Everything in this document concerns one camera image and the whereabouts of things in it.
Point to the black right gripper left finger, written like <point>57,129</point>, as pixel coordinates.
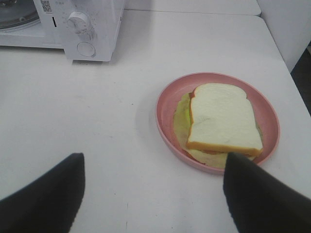
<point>50,203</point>

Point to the round white door-release button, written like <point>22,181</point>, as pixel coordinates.
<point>86,49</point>

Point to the white microwave oven body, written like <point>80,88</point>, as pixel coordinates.
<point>53,32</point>

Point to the white timer knob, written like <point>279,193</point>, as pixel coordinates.
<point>78,22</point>

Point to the glass microwave turntable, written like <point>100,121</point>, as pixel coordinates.
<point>17,14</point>

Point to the pink round plate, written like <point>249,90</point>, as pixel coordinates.
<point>168,99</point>

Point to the toast sandwich with lettuce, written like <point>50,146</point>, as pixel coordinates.
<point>215,119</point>

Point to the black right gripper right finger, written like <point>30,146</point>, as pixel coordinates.
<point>260,203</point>

